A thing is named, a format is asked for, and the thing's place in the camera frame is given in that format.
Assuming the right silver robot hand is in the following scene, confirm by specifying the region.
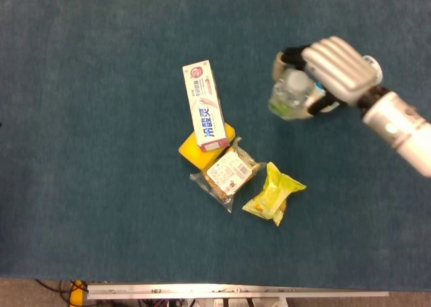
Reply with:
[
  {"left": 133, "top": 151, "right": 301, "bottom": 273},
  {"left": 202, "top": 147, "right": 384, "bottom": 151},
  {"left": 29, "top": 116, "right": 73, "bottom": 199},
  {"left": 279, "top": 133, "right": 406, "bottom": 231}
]
[{"left": 271, "top": 36, "right": 380, "bottom": 120}]

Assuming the small clear green-label water bottle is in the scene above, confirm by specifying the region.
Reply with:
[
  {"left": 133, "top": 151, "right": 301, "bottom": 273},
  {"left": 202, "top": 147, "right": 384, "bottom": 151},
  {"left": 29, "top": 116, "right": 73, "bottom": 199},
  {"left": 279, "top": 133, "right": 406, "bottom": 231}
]
[{"left": 267, "top": 67, "right": 319, "bottom": 121}]

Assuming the white toothpaste box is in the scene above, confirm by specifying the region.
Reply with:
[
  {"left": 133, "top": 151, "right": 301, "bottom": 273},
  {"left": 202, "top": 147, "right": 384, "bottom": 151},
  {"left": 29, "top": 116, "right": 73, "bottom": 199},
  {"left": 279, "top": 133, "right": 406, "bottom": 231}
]
[{"left": 182, "top": 59, "right": 230, "bottom": 152}]

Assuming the yellow snack bag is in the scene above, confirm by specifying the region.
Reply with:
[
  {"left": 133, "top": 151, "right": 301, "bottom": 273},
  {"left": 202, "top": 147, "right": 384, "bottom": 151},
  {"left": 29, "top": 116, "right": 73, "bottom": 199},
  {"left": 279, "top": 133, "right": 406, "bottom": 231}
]
[{"left": 242, "top": 162, "right": 307, "bottom": 227}]

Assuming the yellow sponge block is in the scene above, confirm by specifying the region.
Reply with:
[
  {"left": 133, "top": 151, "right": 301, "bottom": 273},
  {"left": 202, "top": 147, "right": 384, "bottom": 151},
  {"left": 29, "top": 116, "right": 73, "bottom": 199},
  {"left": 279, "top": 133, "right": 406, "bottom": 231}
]
[{"left": 178, "top": 122, "right": 236, "bottom": 172}]

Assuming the clear bag with white label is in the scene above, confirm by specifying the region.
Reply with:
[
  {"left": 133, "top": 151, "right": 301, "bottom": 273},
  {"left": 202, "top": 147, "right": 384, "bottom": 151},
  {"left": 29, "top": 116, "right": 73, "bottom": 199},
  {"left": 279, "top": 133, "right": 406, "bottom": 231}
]
[{"left": 189, "top": 137, "right": 269, "bottom": 214}]

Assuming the teal table cloth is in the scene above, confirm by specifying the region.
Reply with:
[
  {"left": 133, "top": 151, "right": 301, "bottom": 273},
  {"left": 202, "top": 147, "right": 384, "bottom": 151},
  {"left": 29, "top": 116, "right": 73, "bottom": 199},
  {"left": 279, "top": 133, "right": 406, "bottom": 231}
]
[{"left": 0, "top": 0, "right": 431, "bottom": 292}]

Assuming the yellow power strip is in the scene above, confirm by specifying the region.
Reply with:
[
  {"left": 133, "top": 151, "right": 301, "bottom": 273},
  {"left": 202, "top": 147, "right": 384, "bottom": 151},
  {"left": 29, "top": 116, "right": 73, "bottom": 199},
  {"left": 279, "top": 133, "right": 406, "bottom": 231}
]
[{"left": 69, "top": 279, "right": 89, "bottom": 307}]

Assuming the aluminium rail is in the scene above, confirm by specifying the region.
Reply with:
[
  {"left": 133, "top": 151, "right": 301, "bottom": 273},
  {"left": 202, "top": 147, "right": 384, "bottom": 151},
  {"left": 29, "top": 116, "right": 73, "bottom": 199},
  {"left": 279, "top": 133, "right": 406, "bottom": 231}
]
[{"left": 86, "top": 283, "right": 390, "bottom": 301}]

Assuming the black floor cable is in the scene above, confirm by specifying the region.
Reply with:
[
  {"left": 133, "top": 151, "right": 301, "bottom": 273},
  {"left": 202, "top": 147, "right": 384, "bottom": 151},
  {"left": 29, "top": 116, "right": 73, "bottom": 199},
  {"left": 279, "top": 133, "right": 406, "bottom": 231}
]
[{"left": 35, "top": 279, "right": 89, "bottom": 304}]

